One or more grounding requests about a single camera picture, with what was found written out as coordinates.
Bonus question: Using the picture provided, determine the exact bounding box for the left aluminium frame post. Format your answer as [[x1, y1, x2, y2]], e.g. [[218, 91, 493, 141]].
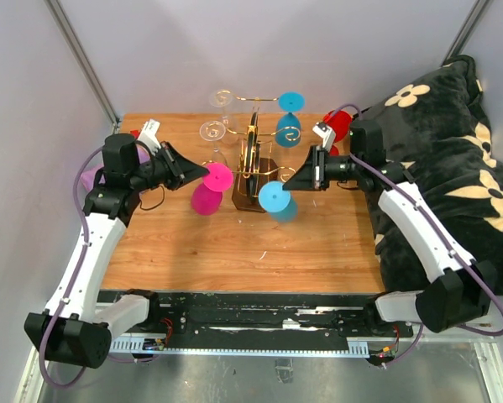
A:
[[44, 0, 122, 133]]

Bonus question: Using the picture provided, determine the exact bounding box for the purple cloth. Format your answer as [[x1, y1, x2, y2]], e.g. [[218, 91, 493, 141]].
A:
[[79, 144, 149, 190]]

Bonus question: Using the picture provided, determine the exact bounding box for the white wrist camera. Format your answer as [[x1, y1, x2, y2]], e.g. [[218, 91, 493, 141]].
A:
[[135, 119, 160, 155], [312, 121, 337, 151]]

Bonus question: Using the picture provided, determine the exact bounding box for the aluminium frame post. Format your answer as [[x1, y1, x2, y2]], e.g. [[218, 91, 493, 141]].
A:
[[441, 0, 494, 65], [44, 0, 122, 133]]

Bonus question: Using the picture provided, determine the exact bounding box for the gold wire wine glass rack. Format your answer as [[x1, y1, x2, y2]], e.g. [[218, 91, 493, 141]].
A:
[[208, 88, 305, 214]]

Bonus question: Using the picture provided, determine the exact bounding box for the right aluminium frame post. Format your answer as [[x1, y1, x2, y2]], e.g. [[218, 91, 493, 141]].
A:
[[441, 0, 494, 65]]

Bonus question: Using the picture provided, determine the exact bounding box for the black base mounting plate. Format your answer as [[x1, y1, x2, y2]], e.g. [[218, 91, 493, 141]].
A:
[[97, 289, 415, 353]]

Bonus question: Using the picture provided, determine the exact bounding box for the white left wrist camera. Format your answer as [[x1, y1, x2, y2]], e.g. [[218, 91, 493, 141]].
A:
[[135, 119, 160, 155]]

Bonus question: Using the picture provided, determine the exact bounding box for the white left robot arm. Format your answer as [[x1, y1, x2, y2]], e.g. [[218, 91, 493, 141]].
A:
[[24, 133, 208, 369]]

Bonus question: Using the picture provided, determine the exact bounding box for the blue wine glass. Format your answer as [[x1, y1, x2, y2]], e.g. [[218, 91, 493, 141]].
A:
[[275, 92, 305, 148], [259, 181, 298, 222]]

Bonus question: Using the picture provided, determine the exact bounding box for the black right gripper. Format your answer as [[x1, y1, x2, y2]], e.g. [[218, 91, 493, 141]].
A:
[[282, 145, 362, 191]]

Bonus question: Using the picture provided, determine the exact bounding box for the front clear wine glass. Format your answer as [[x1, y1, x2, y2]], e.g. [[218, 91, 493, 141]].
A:
[[199, 121, 228, 165]]

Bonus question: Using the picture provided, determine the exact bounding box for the black floral blanket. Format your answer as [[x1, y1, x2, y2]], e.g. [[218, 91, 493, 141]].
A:
[[363, 55, 503, 296]]

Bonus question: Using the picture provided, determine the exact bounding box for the pink wine glass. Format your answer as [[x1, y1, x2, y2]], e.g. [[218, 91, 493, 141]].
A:
[[191, 163, 233, 216]]

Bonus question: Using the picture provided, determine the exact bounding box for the clear wine glass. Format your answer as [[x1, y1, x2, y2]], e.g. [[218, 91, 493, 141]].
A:
[[208, 89, 239, 146], [199, 121, 228, 165]]

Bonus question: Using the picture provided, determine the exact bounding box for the rear clear wine glass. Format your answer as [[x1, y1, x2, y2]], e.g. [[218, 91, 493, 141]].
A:
[[208, 89, 239, 146]]

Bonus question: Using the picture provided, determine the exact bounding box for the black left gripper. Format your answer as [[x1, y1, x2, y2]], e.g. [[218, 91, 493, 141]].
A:
[[129, 141, 210, 192]]

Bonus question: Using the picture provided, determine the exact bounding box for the red wine glass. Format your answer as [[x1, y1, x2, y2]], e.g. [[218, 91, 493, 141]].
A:
[[323, 110, 353, 155]]

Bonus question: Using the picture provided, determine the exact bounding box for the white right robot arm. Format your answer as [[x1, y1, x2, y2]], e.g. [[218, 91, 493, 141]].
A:
[[283, 120, 496, 336]]

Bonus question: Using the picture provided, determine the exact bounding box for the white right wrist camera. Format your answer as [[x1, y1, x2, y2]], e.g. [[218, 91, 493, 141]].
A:
[[312, 121, 337, 151]]

